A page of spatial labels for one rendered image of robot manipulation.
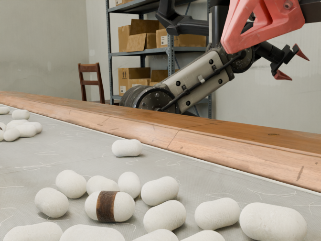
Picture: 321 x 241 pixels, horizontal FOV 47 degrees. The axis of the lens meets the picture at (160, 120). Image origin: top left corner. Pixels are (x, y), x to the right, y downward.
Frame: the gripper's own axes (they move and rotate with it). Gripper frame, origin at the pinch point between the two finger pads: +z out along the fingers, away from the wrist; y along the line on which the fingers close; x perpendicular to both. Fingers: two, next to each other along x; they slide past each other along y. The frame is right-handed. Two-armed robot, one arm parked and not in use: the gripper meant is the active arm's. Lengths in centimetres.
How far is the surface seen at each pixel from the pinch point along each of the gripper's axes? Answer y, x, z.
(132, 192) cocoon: -1.2, 2.8, 14.7
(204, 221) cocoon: 6.5, 3.0, 14.1
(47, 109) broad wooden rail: -61, 11, 4
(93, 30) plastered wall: -455, 95, -187
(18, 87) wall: -479, 89, -63
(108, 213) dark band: 1.5, 0.5, 17.2
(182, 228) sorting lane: 4.8, 3.5, 15.0
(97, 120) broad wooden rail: -35.3, 11.3, 4.0
